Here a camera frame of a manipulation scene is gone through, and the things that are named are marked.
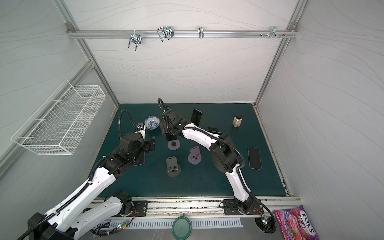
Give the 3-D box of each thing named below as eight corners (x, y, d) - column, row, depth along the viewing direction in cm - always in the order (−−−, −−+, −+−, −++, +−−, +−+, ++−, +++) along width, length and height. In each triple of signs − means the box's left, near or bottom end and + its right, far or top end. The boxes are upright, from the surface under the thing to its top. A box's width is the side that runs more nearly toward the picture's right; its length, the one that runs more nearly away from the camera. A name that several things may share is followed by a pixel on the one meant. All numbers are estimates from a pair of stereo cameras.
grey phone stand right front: (188, 164, 90) (187, 156, 82) (188, 154, 94) (188, 146, 86) (200, 164, 90) (201, 156, 82) (200, 154, 94) (201, 146, 86)
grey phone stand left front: (167, 177, 84) (164, 171, 77) (168, 163, 90) (166, 156, 82) (180, 177, 84) (178, 171, 77) (181, 163, 90) (179, 156, 82)
